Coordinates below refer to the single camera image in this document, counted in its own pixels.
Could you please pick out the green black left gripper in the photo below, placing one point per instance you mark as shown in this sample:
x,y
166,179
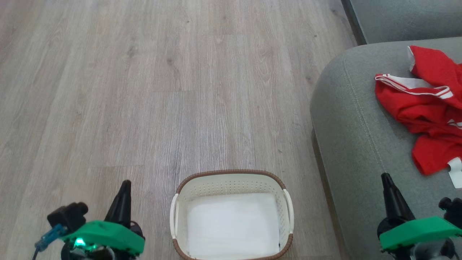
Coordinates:
x,y
108,236

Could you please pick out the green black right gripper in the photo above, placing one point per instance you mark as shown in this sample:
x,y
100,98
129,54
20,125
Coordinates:
x,y
418,231

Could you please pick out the red garment with white stripes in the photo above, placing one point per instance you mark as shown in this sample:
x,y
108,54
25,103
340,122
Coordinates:
x,y
429,108

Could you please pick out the grey-green sofa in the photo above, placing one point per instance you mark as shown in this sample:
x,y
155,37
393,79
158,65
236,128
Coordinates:
x,y
361,144

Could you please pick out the grey green sofa section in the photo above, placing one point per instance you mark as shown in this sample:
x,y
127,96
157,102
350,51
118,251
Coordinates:
x,y
408,18

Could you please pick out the white laundry basket brown rim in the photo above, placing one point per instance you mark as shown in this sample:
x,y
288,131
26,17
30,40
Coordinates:
x,y
231,182

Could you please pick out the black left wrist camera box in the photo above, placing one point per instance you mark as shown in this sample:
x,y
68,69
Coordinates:
x,y
68,215

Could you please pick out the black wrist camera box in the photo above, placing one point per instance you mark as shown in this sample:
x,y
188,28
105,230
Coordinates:
x,y
68,215
451,207

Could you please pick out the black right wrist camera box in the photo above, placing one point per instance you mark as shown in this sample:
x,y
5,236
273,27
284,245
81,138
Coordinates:
x,y
451,207

